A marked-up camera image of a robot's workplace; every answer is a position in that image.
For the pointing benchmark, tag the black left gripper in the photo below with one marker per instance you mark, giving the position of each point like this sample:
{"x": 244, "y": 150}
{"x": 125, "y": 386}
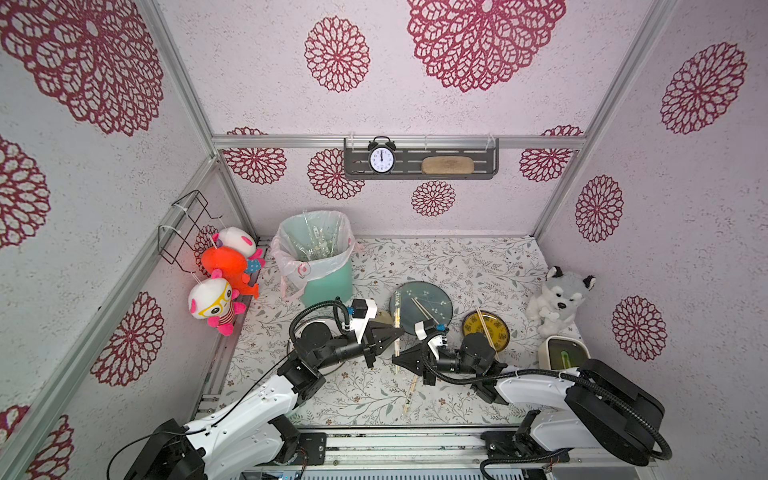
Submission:
{"x": 379, "y": 338}

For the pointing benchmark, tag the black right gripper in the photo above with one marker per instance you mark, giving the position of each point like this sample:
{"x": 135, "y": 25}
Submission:
{"x": 427, "y": 363}

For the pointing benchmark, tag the disposable chopsticks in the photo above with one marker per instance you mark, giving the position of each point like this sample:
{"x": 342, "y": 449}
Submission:
{"x": 397, "y": 319}
{"x": 426, "y": 310}
{"x": 485, "y": 329}
{"x": 414, "y": 384}

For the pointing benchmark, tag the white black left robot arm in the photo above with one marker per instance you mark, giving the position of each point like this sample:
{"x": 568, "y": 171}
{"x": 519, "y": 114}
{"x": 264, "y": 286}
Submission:
{"x": 256, "y": 428}

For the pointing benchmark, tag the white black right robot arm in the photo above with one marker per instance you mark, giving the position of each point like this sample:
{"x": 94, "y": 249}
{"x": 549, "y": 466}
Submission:
{"x": 588, "y": 407}

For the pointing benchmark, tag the small pale yellow plate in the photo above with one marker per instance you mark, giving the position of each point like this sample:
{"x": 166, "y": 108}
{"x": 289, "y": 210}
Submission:
{"x": 385, "y": 318}

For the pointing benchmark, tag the dark green glass plate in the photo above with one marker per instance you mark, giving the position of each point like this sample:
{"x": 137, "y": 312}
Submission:
{"x": 427, "y": 293}

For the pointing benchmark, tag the yellow black patterned plate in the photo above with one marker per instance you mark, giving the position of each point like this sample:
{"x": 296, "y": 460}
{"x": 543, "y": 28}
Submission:
{"x": 498, "y": 329}

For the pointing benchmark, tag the green trash bin with bag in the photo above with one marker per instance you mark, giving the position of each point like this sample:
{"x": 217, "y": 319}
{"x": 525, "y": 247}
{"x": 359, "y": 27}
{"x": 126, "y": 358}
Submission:
{"x": 313, "y": 252}

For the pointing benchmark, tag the white green rectangular tray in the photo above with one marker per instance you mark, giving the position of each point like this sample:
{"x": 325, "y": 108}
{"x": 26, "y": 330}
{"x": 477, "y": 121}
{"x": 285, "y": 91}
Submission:
{"x": 562, "y": 353}

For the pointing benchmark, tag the grey husky plush toy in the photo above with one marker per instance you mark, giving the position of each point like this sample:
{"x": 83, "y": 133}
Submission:
{"x": 562, "y": 292}

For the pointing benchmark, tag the red plush toy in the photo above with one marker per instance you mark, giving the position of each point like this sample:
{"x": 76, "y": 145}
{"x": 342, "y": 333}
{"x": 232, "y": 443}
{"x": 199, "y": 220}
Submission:
{"x": 227, "y": 263}

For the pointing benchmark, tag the white plush with yellow glasses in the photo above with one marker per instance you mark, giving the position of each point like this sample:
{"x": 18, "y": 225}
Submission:
{"x": 216, "y": 301}

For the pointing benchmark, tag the black alarm clock on shelf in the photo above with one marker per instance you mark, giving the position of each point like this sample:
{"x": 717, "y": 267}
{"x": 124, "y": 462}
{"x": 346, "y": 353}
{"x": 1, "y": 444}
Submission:
{"x": 381, "y": 154}

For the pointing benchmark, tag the wooden brush on shelf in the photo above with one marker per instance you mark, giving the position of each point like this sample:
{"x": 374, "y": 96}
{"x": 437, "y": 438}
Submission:
{"x": 447, "y": 165}

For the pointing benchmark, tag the white wrist camera on left gripper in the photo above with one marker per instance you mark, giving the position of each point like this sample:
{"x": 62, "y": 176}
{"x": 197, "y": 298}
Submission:
{"x": 362, "y": 311}

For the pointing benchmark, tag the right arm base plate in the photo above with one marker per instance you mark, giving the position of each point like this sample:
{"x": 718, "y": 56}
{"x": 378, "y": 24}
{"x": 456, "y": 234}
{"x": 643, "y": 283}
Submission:
{"x": 511, "y": 447}

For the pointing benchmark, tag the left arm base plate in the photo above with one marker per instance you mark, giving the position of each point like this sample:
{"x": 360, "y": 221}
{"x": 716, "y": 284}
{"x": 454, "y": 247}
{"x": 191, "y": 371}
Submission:
{"x": 308, "y": 449}

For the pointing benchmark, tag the grey wall shelf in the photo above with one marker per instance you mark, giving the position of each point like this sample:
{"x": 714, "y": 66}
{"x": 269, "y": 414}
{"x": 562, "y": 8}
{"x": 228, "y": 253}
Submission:
{"x": 408, "y": 161}

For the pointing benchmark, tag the black wire wall basket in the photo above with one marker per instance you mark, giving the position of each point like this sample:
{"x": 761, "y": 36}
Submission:
{"x": 175, "y": 240}

